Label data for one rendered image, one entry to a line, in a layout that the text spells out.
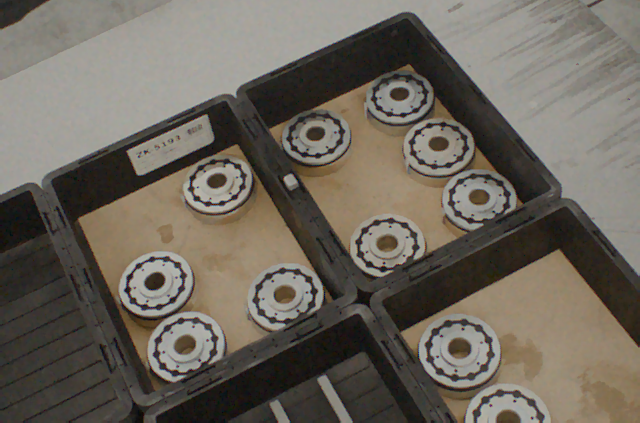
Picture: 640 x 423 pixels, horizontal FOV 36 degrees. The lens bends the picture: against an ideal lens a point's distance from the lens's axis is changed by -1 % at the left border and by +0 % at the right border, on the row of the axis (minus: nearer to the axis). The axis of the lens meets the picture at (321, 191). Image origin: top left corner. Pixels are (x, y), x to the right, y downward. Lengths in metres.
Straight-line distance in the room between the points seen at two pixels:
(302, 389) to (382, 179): 0.34
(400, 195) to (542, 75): 0.43
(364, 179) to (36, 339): 0.51
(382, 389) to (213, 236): 0.34
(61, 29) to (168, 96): 1.29
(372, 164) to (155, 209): 0.32
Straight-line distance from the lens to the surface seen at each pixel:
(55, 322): 1.41
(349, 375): 1.28
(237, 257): 1.39
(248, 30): 1.85
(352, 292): 1.22
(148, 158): 1.45
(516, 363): 1.28
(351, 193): 1.42
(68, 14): 3.07
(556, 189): 1.30
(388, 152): 1.46
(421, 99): 1.48
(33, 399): 1.37
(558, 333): 1.31
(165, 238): 1.43
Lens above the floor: 1.99
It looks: 54 degrees down
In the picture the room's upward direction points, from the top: 11 degrees counter-clockwise
